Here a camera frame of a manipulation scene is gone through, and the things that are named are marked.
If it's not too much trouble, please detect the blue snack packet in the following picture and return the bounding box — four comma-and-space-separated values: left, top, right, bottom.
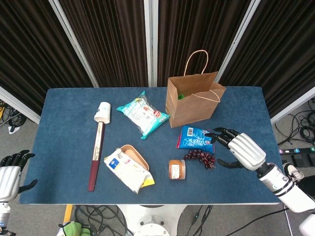
176, 125, 215, 153

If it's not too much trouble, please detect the tan oval wooden box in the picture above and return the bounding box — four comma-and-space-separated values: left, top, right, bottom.
120, 144, 150, 172

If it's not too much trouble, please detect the white sneaker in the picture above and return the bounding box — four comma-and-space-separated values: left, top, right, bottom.
282, 162, 305, 182

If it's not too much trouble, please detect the black floor cable tangle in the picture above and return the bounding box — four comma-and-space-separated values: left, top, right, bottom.
275, 97, 315, 146
73, 205, 129, 236
0, 97, 28, 129

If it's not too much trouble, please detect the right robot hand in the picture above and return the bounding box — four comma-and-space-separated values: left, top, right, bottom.
204, 127, 267, 172

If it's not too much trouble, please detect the dark corrugated divider panel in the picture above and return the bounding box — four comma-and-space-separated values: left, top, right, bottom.
157, 0, 252, 87
0, 0, 95, 116
59, 0, 150, 88
219, 0, 315, 118

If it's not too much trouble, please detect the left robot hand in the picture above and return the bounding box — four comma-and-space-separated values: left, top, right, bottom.
0, 149, 38, 203

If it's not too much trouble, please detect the white divider frame post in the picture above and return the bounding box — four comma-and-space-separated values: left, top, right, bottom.
216, 0, 262, 84
144, 0, 158, 88
48, 0, 99, 88

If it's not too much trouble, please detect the white paper cup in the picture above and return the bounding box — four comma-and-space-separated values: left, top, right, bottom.
94, 101, 111, 124

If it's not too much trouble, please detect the blue table cloth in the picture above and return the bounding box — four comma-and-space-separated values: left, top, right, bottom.
19, 86, 281, 205

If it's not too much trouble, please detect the black power strip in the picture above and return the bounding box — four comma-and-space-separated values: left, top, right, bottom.
278, 146, 315, 155

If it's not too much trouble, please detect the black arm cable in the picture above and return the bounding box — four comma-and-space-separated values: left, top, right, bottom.
254, 208, 289, 222

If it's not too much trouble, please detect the dark red folding fan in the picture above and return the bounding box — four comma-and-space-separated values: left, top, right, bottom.
88, 121, 106, 192

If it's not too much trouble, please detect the white yellow paper sack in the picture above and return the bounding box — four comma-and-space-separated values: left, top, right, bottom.
103, 148, 156, 195

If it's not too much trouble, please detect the green cloth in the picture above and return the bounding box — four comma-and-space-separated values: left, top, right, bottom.
61, 220, 92, 236

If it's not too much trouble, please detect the brown paper bag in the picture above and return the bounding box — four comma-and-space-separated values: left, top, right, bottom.
165, 50, 226, 128

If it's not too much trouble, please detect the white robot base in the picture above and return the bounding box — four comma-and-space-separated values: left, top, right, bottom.
118, 204, 188, 236

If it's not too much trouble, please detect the purple plastic grape bunch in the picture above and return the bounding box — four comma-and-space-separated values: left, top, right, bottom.
184, 149, 217, 170

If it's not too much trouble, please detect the teal clear snack packet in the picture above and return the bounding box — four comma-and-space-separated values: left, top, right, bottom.
116, 90, 171, 140

